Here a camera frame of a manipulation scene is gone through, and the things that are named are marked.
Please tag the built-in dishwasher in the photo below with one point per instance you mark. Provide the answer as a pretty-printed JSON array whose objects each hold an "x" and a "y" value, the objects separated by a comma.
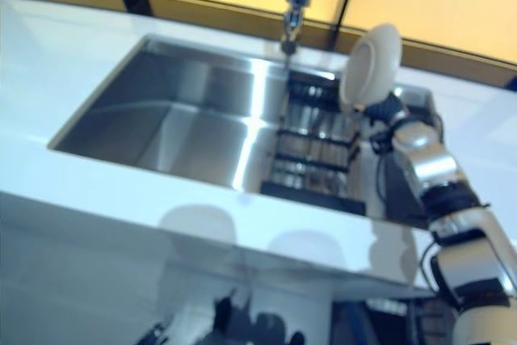
[{"x": 387, "y": 321}]

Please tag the black robot right foot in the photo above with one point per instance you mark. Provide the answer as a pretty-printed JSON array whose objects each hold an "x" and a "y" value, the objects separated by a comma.
[{"x": 297, "y": 339}]

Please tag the black robot left foot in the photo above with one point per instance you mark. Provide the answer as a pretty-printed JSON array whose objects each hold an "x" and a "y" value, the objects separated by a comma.
[{"x": 229, "y": 310}]

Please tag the white glossy cabinet door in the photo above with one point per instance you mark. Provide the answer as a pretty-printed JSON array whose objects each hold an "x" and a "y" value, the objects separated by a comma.
[
  {"x": 303, "y": 276},
  {"x": 101, "y": 248}
]

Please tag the black robot foot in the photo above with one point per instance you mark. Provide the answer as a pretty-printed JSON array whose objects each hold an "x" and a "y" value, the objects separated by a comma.
[
  {"x": 297, "y": 339},
  {"x": 229, "y": 310}
]

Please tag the black sink dish rack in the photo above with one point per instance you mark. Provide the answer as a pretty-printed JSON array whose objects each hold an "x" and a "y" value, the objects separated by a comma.
[{"x": 311, "y": 195}]

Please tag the stainless steel sink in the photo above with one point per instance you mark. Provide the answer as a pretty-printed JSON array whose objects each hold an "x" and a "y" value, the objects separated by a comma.
[{"x": 182, "y": 119}]

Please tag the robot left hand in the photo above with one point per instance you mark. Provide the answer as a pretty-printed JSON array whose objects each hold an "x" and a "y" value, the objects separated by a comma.
[{"x": 155, "y": 335}]

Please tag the cream round plate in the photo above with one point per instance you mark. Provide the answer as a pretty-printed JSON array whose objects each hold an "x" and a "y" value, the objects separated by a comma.
[{"x": 371, "y": 66}]

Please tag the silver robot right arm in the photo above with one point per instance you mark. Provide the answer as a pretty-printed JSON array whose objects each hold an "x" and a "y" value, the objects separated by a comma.
[{"x": 440, "y": 171}]

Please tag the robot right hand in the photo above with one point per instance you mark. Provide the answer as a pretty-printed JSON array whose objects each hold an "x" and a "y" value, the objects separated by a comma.
[{"x": 385, "y": 110}]

